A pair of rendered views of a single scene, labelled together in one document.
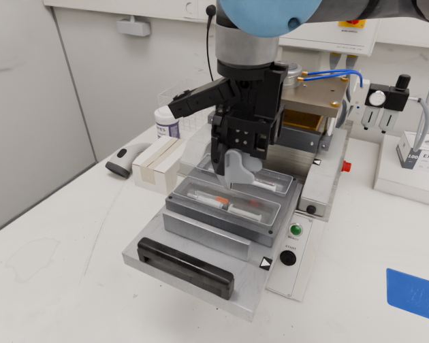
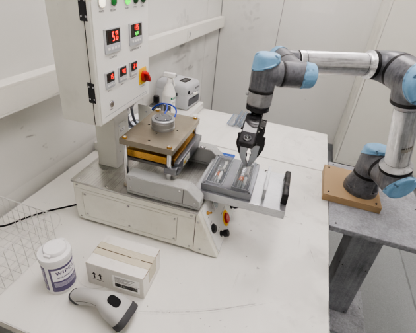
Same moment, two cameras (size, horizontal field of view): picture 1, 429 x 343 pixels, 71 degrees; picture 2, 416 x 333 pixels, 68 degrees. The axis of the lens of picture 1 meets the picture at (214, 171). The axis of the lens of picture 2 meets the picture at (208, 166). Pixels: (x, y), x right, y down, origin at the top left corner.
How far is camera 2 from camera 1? 111 cm
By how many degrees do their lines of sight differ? 81
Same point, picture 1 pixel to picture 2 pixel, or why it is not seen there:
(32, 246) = not seen: outside the picture
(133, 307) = (264, 266)
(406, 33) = not seen: hidden behind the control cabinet
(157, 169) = (156, 254)
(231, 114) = (263, 125)
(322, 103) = (193, 120)
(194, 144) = (191, 188)
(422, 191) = not seen: hidden behind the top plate
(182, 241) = (269, 193)
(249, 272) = (274, 175)
